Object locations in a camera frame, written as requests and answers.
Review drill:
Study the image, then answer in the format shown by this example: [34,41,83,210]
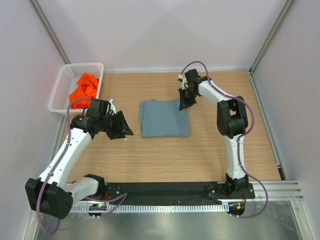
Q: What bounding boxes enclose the grey-blue t shirt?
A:
[139,99,191,138]

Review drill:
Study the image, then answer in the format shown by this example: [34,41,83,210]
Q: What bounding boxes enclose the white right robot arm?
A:
[178,69,249,198]

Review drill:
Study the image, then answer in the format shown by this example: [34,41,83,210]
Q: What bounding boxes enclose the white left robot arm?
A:
[25,98,133,220]

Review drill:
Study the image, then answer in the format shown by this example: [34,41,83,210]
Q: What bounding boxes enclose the orange t shirt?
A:
[69,72,99,109]

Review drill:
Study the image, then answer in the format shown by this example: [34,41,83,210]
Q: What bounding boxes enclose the white plastic basket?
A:
[48,62,104,115]

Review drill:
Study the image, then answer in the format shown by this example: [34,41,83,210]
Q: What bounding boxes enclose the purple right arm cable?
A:
[181,60,270,220]

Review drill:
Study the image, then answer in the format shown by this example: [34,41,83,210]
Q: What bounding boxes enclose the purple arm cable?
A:
[36,98,128,236]
[181,60,270,220]

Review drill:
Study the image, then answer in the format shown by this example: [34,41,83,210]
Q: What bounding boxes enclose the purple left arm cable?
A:
[36,98,128,236]

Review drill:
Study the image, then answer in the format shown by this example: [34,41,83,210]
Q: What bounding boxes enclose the slotted grey cable duct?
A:
[70,202,229,214]

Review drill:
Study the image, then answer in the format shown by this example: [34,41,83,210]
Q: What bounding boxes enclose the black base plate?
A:
[98,182,255,206]

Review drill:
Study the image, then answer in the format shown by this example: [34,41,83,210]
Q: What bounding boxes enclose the aluminium frame rail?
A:
[251,180,304,201]

